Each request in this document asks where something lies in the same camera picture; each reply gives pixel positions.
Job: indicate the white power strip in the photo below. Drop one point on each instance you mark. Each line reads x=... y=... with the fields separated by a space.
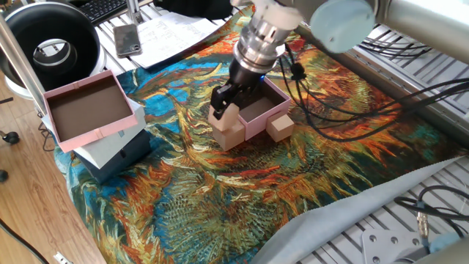
x=62 y=258

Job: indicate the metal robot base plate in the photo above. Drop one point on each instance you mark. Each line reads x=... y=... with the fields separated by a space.
x=388 y=245

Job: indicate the black chair caster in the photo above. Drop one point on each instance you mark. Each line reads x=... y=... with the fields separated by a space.
x=11 y=138
x=3 y=176

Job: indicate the grey smartphone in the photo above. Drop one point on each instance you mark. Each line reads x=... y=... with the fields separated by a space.
x=127 y=39

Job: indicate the dark blue box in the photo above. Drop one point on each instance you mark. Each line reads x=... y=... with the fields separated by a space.
x=124 y=161

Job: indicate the white printed paper sheet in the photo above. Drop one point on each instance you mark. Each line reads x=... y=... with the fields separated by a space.
x=172 y=36

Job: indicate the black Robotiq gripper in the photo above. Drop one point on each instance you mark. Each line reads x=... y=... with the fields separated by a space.
x=243 y=77

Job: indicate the pink gift box lid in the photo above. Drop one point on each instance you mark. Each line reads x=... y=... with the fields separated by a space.
x=91 y=110

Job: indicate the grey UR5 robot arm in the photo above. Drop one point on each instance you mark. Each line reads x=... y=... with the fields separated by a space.
x=344 y=22

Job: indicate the slanted aluminium post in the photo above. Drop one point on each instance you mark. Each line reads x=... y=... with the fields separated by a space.
x=20 y=62

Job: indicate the sunflower painting print cloth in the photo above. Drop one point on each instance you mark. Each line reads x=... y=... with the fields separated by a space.
x=220 y=190

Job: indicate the black bag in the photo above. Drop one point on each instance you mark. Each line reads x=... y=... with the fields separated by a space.
x=194 y=7

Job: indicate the pink open gift box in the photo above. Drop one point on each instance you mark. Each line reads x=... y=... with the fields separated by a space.
x=264 y=113

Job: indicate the black keyboard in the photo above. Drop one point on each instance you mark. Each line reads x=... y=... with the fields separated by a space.
x=102 y=9

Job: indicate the metal stand pole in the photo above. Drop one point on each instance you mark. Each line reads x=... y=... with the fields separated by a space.
x=133 y=11

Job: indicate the large wooden cube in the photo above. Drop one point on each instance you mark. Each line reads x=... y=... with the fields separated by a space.
x=229 y=137

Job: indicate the small wooden cube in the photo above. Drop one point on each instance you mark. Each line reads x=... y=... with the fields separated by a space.
x=280 y=127
x=224 y=118

